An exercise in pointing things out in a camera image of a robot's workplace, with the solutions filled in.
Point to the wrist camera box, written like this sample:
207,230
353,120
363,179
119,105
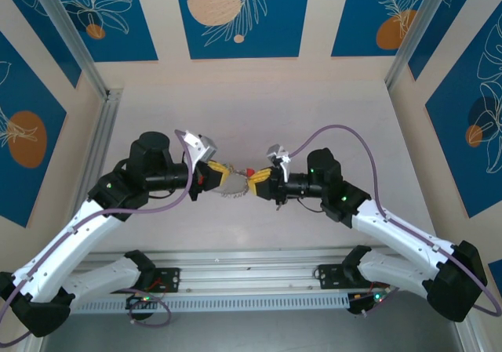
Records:
200,144
274,152

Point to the blue floral wall panel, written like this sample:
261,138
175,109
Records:
23,93
447,15
361,15
451,132
129,22
496,271
45,26

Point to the metal key plate with rings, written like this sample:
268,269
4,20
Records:
233,183

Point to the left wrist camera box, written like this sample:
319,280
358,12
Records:
200,144

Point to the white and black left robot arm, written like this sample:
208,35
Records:
59,258

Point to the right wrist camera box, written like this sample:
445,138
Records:
274,152

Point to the red tag key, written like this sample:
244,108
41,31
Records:
249,171

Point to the aluminium side rail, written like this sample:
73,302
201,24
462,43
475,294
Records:
106,132

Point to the blue panel with beige circle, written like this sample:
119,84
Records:
243,34

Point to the black controller board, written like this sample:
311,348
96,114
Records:
139,301
362,303

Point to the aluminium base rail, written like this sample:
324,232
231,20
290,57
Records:
251,273

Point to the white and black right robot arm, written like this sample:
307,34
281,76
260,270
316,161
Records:
400,234

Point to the aluminium frame post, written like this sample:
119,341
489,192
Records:
469,340
70,34
415,30

